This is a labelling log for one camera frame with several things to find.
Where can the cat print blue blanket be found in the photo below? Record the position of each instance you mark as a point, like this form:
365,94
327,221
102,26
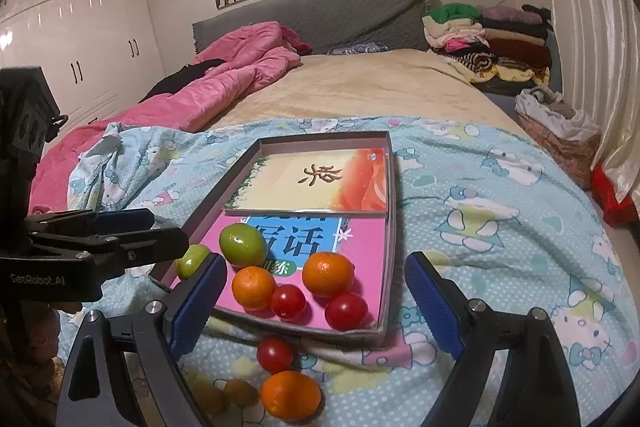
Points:
500,232

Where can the small brown fruit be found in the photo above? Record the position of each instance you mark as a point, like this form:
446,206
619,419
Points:
240,392
210,399

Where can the red bag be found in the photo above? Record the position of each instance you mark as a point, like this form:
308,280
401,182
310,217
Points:
612,197

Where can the black cloth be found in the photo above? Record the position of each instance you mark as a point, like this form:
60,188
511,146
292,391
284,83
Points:
180,77

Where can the person's left hand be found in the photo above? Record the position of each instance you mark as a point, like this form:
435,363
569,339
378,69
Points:
65,307

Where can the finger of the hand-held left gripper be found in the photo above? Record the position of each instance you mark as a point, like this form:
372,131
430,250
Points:
125,221
145,244

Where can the orange tangerine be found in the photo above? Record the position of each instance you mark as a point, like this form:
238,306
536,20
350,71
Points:
253,288
327,274
291,394

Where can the white glossy wardrobe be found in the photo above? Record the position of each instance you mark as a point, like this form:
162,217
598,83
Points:
85,42

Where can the large green jujube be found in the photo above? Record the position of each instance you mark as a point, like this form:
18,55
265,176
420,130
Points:
243,244

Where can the cream satin curtain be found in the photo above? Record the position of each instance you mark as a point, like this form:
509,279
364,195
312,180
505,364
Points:
590,32

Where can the shallow grey cardboard box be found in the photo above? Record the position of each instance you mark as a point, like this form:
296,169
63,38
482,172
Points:
395,227

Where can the red cherry tomato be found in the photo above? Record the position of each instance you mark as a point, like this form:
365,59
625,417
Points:
346,311
288,301
275,354

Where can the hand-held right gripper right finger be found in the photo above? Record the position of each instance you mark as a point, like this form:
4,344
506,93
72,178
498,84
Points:
432,307

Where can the beige bed sheet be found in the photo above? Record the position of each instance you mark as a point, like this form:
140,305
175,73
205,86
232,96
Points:
375,87

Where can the grey padded headboard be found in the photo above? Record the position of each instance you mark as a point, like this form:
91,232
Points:
325,17

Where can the small green jujube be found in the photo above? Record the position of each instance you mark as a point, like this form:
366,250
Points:
191,261

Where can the cream and orange booklet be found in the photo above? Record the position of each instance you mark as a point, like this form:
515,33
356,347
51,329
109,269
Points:
280,187

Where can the stack of folded clothes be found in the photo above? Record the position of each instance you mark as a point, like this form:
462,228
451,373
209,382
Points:
500,42

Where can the pink quilt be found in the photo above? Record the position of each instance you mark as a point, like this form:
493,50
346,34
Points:
225,62

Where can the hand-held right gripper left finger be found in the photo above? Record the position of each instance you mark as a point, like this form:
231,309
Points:
195,304

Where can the pink workbook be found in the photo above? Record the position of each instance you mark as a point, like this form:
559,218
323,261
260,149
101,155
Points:
370,252

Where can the dark patterned pillow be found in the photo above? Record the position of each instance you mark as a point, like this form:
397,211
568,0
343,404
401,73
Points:
357,48

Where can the white crumpled clothing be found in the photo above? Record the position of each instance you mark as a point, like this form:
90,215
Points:
555,112

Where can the patterned pink bag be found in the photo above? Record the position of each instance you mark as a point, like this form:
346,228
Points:
560,152

